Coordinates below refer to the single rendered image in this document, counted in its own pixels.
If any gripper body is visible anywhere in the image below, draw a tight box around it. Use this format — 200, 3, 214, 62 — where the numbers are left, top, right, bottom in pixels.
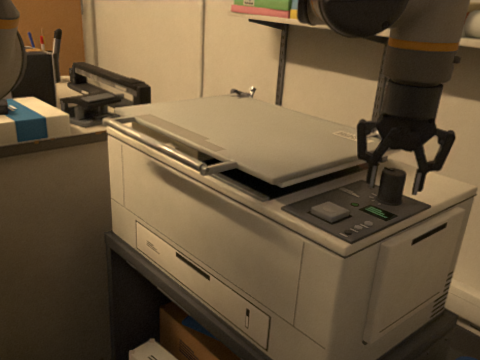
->
376, 78, 444, 152

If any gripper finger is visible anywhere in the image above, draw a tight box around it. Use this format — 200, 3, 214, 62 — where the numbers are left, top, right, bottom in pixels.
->
412, 128, 457, 196
356, 118, 399, 187

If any dark grey size knob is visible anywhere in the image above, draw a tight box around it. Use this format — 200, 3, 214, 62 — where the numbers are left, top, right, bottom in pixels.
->
376, 166, 408, 206

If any grey start key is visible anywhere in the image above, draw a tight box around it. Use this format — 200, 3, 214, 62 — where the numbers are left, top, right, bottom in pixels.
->
308, 201, 352, 225

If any beige copier cover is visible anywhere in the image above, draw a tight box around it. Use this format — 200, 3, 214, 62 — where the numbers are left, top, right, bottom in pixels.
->
133, 93, 381, 189

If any green and pink book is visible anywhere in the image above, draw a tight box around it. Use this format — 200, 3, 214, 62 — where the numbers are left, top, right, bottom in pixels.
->
231, 0, 293, 20

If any beige copier body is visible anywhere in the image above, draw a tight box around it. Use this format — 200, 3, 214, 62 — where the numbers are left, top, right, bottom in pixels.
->
105, 93, 478, 353

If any dark grey copier stand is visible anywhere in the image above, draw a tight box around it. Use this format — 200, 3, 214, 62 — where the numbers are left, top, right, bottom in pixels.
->
104, 230, 459, 360

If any green display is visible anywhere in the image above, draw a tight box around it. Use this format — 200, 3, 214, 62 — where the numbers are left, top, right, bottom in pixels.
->
359, 204, 398, 222

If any dark grey control panel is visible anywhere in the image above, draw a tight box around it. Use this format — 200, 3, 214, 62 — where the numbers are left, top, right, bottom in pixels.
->
281, 180, 432, 245

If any white round object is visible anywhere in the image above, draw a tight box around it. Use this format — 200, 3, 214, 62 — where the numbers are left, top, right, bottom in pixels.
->
465, 8, 480, 39

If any beige side door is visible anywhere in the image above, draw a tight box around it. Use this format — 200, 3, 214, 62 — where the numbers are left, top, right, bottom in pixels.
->
361, 205, 467, 347

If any beige paper drawer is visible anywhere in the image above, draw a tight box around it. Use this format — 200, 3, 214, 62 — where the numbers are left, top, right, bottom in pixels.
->
135, 220, 272, 352

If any brown cardboard box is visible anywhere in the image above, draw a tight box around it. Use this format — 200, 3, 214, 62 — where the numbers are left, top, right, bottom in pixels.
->
158, 302, 242, 360

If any black paper trimmer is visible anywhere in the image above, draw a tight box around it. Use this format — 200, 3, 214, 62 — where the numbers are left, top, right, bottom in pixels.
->
58, 61, 152, 128

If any white paper pack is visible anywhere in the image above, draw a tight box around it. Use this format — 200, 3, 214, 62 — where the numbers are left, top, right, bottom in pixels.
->
128, 337, 178, 360

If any white box with blue stripe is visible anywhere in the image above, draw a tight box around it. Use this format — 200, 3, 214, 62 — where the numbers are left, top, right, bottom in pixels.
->
0, 96, 73, 148

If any black pen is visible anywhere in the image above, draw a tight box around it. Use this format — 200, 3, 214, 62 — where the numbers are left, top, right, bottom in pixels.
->
51, 28, 63, 83

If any beige counter cabinet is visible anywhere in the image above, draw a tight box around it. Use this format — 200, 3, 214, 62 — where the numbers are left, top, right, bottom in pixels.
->
0, 125, 114, 360

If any black pen holder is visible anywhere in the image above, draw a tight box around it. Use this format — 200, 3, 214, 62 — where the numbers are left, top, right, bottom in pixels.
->
11, 49, 58, 108

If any brown cork board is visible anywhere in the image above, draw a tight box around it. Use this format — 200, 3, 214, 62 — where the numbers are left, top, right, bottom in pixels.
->
10, 0, 86, 77

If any white wall shelf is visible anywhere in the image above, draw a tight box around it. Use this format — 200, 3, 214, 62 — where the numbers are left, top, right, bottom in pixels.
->
229, 10, 480, 122

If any silver cover handle bar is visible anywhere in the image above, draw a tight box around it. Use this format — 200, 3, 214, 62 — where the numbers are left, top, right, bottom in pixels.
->
102, 115, 238, 177

